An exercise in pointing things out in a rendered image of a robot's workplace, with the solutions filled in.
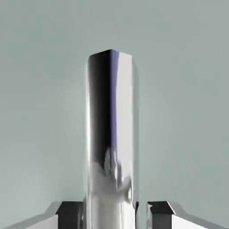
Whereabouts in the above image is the grey-green drawer front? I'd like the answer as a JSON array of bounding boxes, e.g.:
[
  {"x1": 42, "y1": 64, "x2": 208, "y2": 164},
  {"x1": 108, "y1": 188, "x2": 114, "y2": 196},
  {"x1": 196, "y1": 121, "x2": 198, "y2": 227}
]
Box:
[{"x1": 0, "y1": 0, "x2": 229, "y2": 229}]

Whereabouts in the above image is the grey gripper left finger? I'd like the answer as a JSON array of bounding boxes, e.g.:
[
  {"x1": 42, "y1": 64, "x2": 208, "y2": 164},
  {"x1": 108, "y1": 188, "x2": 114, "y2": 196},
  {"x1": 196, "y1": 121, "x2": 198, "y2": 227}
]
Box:
[{"x1": 0, "y1": 201, "x2": 86, "y2": 229}]

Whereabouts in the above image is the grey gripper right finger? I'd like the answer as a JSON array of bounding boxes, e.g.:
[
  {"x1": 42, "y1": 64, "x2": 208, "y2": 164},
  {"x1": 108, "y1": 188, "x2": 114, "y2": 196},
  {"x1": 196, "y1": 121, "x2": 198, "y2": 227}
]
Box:
[{"x1": 147, "y1": 201, "x2": 229, "y2": 229}]

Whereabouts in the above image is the shiny metal drawer handle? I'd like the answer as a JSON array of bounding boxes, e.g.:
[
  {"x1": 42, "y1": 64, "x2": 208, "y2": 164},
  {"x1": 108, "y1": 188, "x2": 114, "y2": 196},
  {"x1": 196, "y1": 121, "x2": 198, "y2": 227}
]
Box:
[{"x1": 81, "y1": 49, "x2": 140, "y2": 229}]

